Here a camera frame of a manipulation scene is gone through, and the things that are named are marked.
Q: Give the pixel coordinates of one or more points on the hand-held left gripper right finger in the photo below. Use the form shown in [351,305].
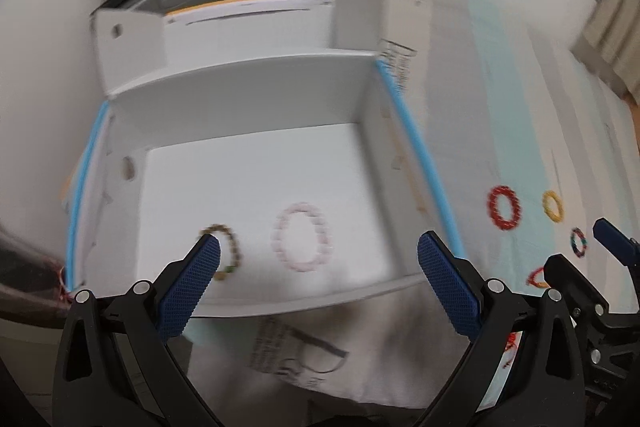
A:
[450,287]

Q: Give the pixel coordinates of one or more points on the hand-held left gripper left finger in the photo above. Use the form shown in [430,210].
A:
[192,287]

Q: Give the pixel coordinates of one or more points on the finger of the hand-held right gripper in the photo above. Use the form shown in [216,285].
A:
[612,237]
[575,287]

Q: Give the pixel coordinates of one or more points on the white cardboard box blue edges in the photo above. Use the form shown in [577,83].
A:
[250,107]

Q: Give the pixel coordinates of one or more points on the beige curtain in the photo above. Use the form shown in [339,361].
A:
[615,37]

